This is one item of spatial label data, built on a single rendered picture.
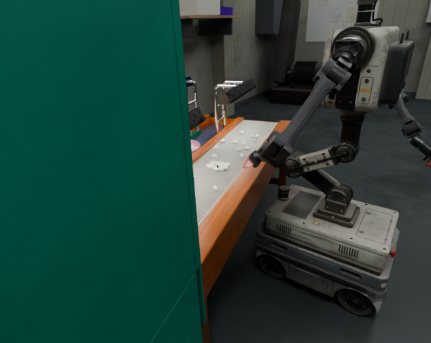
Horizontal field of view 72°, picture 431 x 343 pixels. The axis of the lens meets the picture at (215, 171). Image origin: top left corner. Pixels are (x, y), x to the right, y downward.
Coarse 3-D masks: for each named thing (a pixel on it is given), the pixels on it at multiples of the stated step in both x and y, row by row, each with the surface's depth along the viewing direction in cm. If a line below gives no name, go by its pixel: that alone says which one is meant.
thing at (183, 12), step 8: (184, 0) 363; (192, 0) 356; (200, 0) 355; (208, 0) 366; (216, 0) 379; (184, 8) 367; (192, 8) 361; (200, 8) 358; (208, 8) 370; (216, 8) 382
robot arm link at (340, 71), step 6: (342, 60) 108; (336, 66) 107; (342, 66) 111; (348, 66) 108; (330, 72) 107; (336, 72) 107; (342, 72) 107; (330, 78) 108; (336, 78) 107; (342, 78) 107; (336, 84) 109
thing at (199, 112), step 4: (196, 108) 152; (200, 108) 155; (188, 112) 145; (192, 112) 148; (196, 112) 151; (200, 112) 153; (192, 116) 146; (196, 116) 149; (200, 116) 152; (204, 116) 155; (192, 120) 145; (196, 120) 148; (200, 120) 150; (204, 120) 155; (192, 124) 144; (196, 124) 147; (192, 128) 144
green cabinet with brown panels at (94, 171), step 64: (0, 0) 30; (64, 0) 36; (128, 0) 46; (0, 64) 31; (64, 64) 38; (128, 64) 48; (0, 128) 32; (64, 128) 39; (128, 128) 51; (0, 192) 32; (64, 192) 40; (128, 192) 53; (192, 192) 77; (0, 256) 33; (64, 256) 42; (128, 256) 56; (192, 256) 83; (0, 320) 34; (64, 320) 43; (128, 320) 59
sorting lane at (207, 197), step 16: (240, 128) 239; (256, 128) 237; (272, 128) 235; (224, 144) 207; (240, 144) 206; (256, 144) 205; (208, 160) 184; (224, 160) 183; (240, 160) 182; (208, 176) 164; (224, 176) 163; (208, 192) 149; (208, 208) 135
